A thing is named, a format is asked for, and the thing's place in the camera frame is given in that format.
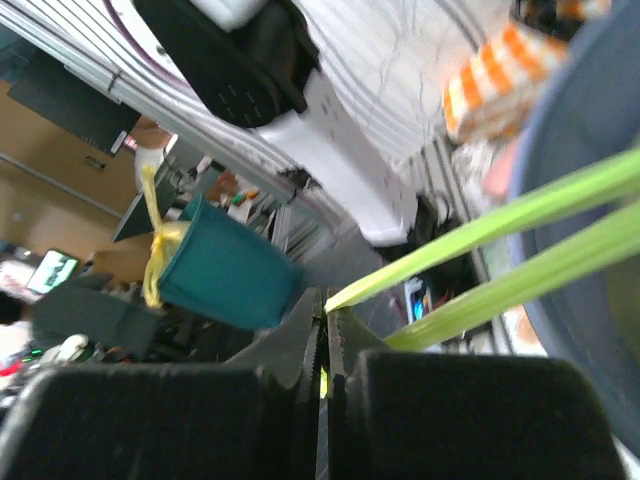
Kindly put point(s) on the blue trash bin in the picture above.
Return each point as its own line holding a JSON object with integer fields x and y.
{"x": 581, "y": 153}

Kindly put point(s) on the orange checkered cloth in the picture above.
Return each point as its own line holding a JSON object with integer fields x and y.
{"x": 494, "y": 91}

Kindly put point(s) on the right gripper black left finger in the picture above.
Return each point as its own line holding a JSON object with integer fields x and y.
{"x": 254, "y": 416}

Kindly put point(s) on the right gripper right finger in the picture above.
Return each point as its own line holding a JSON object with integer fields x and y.
{"x": 400, "y": 415}

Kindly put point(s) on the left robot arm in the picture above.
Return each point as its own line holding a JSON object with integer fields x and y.
{"x": 254, "y": 65}

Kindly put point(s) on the teal bin with yellow bag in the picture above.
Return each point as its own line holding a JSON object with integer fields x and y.
{"x": 210, "y": 264}

